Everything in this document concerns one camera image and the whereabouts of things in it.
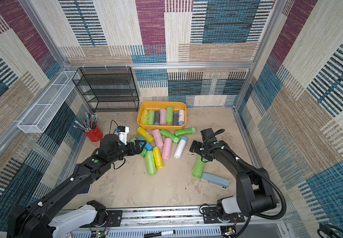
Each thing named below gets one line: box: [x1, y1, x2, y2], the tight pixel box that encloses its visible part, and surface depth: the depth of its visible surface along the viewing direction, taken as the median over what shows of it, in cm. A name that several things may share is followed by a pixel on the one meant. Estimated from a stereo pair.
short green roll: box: [159, 128, 180, 144], surface depth 102 cm
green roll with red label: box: [174, 126, 197, 138], surface depth 104 cm
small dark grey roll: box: [153, 110, 161, 126], surface depth 113 cm
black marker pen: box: [143, 229, 176, 238], surface depth 71 cm
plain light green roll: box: [166, 106, 174, 125], surface depth 114 cm
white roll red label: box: [178, 109, 185, 126], surface depth 114 cm
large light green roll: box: [147, 110, 156, 125], surface depth 113 cm
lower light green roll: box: [145, 150, 157, 176], surface depth 90 cm
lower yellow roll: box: [152, 146, 165, 169], surface depth 93 cm
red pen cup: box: [84, 124, 104, 143], surface depth 103 cm
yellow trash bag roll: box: [139, 109, 149, 125], surface depth 112 cm
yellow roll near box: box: [136, 126, 155, 144], surface depth 104 cm
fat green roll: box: [191, 154, 206, 179], surface depth 89 cm
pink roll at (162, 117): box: [159, 108, 167, 126], surface depth 113 cm
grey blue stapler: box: [200, 172, 230, 191], surface depth 83 cm
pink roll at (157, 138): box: [151, 128, 164, 149], surface depth 101 cm
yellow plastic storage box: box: [136, 101, 187, 130], surface depth 114 cm
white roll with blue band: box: [173, 136, 188, 159], surface depth 98 cm
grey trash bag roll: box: [172, 111, 179, 126], surface depth 111 cm
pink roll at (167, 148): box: [161, 137, 172, 160], surface depth 98 cm
